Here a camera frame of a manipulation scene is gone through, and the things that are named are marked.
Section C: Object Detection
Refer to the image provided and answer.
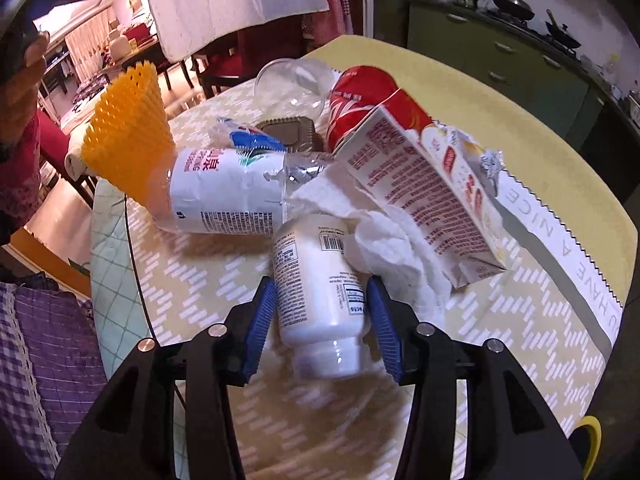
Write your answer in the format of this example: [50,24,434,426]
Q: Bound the white paper towel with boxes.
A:
[290,165,453,321]

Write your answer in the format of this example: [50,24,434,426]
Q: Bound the person's left hand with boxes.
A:
[0,30,51,146]

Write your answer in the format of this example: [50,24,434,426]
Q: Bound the dark wooden chair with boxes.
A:
[190,25,306,101]

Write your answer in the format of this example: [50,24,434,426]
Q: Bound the yellow curved object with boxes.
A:
[570,415,603,471]

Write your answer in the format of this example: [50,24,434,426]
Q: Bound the white carton with red print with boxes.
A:
[334,105,507,290]

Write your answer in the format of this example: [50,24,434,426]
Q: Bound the dark green cabinet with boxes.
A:
[565,60,640,196]

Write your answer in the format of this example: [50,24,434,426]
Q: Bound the glass door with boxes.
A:
[372,0,418,46]

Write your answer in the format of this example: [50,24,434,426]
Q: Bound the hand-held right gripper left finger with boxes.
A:
[55,276,278,480]

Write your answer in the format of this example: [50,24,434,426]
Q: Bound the crushed clear plastic bottle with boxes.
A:
[150,146,341,235]

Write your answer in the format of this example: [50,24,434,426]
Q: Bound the blue and white plastic wrapper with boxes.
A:
[210,117,286,153]

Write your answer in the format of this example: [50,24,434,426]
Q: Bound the white pill bottle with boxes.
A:
[271,214,372,380]

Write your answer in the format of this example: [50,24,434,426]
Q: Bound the wooden dining table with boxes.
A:
[102,25,171,73]

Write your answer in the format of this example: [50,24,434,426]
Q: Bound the green kitchen cabinet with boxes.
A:
[406,0,591,136]

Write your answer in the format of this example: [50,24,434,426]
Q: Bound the white hanging cloth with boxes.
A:
[147,0,331,63]

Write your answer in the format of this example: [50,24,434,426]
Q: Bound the large black wok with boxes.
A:
[487,0,536,18]

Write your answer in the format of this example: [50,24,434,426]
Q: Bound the clear plastic cup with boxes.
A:
[254,57,342,121]

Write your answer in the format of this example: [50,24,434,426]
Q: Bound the green grid tablecloth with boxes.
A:
[90,175,171,376]

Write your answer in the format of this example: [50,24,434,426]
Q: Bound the person's purple checked clothing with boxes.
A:
[0,280,108,480]

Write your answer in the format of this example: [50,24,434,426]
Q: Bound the black pan with lid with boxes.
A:
[545,9,583,50]

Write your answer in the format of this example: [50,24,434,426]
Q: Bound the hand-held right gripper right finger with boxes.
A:
[365,275,586,480]

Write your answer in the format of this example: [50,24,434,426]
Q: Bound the red paper cup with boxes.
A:
[327,66,435,153]

